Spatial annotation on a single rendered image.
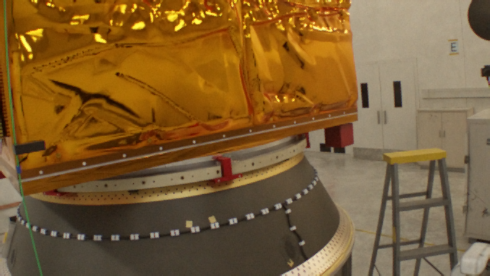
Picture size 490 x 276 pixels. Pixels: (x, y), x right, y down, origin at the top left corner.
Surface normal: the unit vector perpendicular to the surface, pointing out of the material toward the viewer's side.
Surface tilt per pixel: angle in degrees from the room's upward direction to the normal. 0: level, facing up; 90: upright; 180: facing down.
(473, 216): 90
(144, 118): 92
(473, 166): 90
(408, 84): 90
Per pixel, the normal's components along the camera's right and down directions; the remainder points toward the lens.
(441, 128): -0.74, 0.16
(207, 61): 0.69, 0.00
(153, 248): 0.05, -0.35
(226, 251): 0.32, -0.38
